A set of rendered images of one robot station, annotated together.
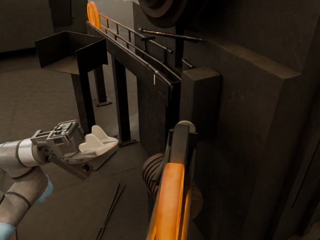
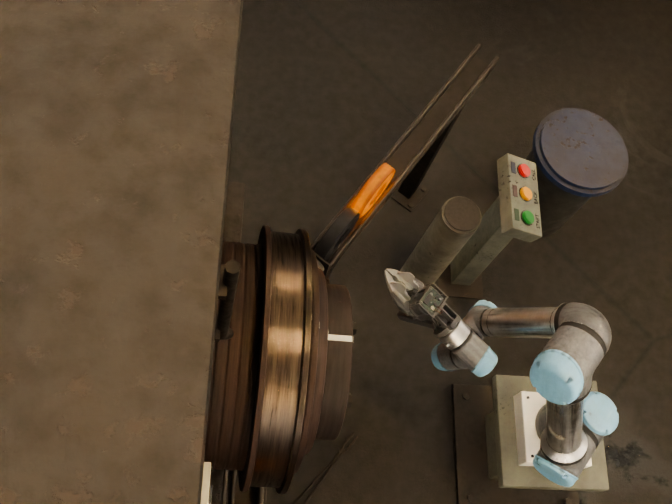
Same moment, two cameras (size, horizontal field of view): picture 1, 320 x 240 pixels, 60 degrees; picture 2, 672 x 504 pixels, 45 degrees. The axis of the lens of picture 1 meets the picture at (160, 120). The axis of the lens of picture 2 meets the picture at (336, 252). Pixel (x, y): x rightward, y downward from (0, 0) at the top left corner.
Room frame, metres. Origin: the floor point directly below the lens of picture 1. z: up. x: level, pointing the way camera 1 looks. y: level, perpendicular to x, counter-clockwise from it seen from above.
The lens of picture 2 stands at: (1.41, 0.05, 2.54)
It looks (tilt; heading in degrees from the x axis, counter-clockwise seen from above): 65 degrees down; 185
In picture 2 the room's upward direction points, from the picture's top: 24 degrees clockwise
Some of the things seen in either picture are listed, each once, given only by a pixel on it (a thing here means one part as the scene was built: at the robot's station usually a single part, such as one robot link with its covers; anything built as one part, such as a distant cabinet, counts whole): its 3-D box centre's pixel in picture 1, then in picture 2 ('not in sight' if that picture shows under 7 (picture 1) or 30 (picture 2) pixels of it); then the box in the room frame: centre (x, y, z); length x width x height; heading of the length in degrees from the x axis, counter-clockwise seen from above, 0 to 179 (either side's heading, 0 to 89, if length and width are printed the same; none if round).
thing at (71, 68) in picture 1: (82, 104); not in sight; (1.31, 0.43, 0.36); 0.26 x 0.20 x 0.72; 61
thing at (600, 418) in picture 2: not in sight; (588, 418); (0.52, 0.77, 0.52); 0.13 x 0.12 x 0.14; 168
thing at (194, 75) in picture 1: (199, 105); not in sight; (0.77, -0.13, 0.68); 0.11 x 0.08 x 0.24; 116
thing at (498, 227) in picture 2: not in sight; (489, 236); (0.04, 0.36, 0.31); 0.24 x 0.16 x 0.62; 26
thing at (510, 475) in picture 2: not in sight; (549, 432); (0.52, 0.76, 0.28); 0.32 x 0.32 x 0.04; 26
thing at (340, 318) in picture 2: not in sight; (328, 361); (0.93, 0.08, 1.11); 0.28 x 0.06 x 0.28; 26
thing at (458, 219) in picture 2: not in sight; (436, 249); (0.15, 0.23, 0.26); 0.12 x 0.12 x 0.52
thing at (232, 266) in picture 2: not in sight; (227, 308); (1.07, -0.08, 1.52); 0.04 x 0.03 x 0.30; 26
